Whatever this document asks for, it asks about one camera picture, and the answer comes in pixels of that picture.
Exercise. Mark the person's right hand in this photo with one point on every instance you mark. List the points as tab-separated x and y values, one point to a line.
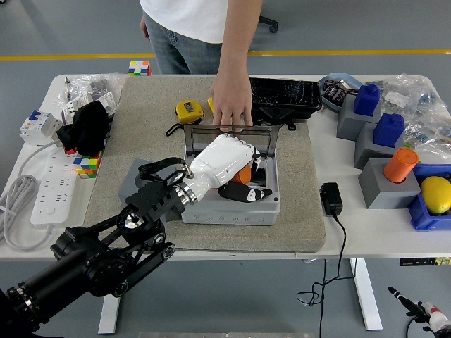
143	26

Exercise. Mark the person's left hand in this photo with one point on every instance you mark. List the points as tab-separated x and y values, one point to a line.
232	98

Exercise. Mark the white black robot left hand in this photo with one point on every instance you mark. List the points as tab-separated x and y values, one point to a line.
225	158

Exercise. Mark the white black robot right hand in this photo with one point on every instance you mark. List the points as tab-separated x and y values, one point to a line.
430	313

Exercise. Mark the orange cylindrical battery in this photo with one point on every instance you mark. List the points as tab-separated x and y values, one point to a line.
243	175
400	167

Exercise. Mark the grey enclosure cover clear lid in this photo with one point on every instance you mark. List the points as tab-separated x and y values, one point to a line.
267	207

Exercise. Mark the person's left forearm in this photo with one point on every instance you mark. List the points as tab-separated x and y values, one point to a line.
237	35

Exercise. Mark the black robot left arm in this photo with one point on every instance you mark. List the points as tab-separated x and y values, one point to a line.
88	253

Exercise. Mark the colourful puzzle cube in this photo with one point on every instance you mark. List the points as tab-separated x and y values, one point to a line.
140	68
88	165

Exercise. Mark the person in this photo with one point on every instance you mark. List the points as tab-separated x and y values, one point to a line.
190	28

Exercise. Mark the black table control panel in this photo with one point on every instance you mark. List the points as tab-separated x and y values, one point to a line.
419	262

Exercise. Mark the black plastic housing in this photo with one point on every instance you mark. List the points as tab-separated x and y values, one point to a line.
285	95

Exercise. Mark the white table leg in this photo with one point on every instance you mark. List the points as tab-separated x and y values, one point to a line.
366	299
109	317

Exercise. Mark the clear bags of small parts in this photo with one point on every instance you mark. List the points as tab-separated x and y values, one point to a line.
102	82

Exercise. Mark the white purple small package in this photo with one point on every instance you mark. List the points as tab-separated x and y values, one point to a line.
105	102

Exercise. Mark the blue storage bin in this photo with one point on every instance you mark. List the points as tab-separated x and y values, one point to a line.
423	220

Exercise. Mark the light blue bowl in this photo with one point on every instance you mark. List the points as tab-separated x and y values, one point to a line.
329	105

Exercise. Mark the thin metal tool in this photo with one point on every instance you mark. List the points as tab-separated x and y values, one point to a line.
67	88

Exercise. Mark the grey-brown foam mat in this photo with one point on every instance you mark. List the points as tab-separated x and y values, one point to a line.
282	239

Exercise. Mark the dark snack packets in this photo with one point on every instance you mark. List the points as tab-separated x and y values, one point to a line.
334	92

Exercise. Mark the grey holder block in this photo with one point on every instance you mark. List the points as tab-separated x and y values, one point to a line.
366	151
349	123
384	195
125	183

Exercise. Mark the black power adapter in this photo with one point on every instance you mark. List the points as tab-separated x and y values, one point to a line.
331	199

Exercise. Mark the black cloth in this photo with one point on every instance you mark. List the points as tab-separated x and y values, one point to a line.
88	126

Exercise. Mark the yellow lemon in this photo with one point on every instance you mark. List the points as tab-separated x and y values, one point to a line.
437	195

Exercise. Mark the blue plastic bottle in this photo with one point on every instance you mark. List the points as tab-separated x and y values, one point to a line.
387	132
366	102

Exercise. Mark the white blue circuit breaker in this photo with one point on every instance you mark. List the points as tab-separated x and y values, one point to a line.
35	126

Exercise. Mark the white power strip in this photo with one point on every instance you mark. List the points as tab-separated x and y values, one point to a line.
53	190

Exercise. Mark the clear bags of components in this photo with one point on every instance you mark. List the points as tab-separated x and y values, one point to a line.
426	105

